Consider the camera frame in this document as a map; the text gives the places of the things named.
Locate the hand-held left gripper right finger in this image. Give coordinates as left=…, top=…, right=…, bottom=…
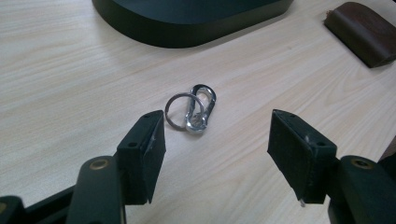
left=267, top=109, right=339, bottom=205

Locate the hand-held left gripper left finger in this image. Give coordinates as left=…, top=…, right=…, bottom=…
left=116, top=110, right=167, bottom=206

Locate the silver carabiner key ring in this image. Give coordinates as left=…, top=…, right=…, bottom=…
left=163, top=83, right=218, bottom=135

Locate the black oval tray hook rack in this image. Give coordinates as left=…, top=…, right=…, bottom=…
left=92, top=0, right=294, bottom=49

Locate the brown leather wallet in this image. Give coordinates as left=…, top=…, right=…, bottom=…
left=323, top=1, right=396, bottom=69

